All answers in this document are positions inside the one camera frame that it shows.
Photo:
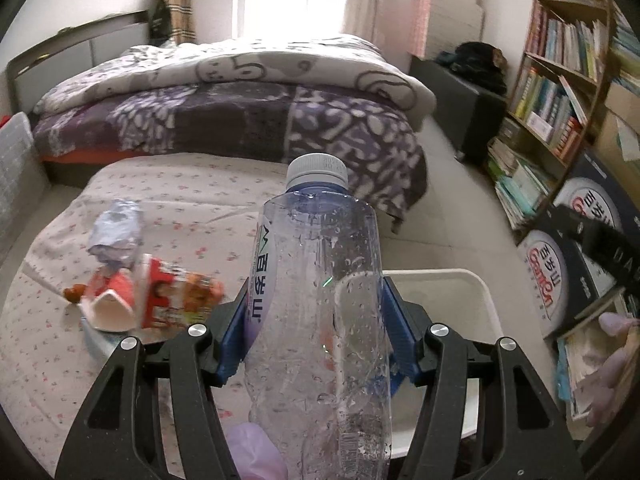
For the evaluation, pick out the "dark clothes pile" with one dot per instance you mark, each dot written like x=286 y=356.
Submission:
x=475 y=62

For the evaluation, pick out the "small red brown scrap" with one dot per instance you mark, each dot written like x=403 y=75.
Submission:
x=75 y=292

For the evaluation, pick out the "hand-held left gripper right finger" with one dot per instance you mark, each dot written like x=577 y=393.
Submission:
x=400 y=340

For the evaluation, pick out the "wooden bookshelf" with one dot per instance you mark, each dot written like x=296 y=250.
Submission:
x=550 y=60

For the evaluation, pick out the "pile of flat books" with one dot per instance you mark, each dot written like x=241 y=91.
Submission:
x=520 y=185

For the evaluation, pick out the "person's left hand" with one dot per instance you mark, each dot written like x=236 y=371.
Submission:
x=257 y=455

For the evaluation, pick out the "translucent plastic storage box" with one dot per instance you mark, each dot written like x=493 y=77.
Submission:
x=15 y=180

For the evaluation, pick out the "dark bag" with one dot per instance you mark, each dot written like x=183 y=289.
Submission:
x=160 y=22

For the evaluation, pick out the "stack of thin books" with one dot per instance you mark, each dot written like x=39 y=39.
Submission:
x=627 y=45

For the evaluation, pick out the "dark cabinet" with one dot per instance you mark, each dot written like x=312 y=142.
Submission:
x=465 y=110

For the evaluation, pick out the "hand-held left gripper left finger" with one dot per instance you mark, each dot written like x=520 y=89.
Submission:
x=232 y=340

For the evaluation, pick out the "person's right hand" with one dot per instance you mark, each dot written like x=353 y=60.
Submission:
x=620 y=350

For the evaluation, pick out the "clear plastic water bottle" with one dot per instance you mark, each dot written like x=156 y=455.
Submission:
x=310 y=285

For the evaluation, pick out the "white plastic bin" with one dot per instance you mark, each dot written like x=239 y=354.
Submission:
x=450 y=300

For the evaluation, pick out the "red white paper carton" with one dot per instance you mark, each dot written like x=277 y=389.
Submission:
x=117 y=292

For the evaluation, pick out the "dark bed headboard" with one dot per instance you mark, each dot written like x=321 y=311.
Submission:
x=75 y=40

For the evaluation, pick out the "white bin with papers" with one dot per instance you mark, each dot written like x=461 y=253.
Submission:
x=575 y=360

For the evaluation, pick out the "row of tall books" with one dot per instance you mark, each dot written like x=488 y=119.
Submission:
x=565 y=42

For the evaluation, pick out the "silver wrapper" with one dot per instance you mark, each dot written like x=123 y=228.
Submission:
x=117 y=230

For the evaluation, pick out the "dark blue printed box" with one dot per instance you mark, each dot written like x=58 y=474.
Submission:
x=595 y=195
x=550 y=280

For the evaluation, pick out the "brown cardboard box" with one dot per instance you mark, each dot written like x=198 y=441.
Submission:
x=620 y=120

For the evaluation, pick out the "red bed sheet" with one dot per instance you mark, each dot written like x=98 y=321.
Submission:
x=90 y=154

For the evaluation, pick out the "purple patterned blanket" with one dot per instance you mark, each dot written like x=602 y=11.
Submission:
x=250 y=120

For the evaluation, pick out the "row of colourful books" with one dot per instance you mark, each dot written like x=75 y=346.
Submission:
x=545 y=110

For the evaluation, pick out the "white grey printed quilt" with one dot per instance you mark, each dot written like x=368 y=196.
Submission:
x=240 y=65

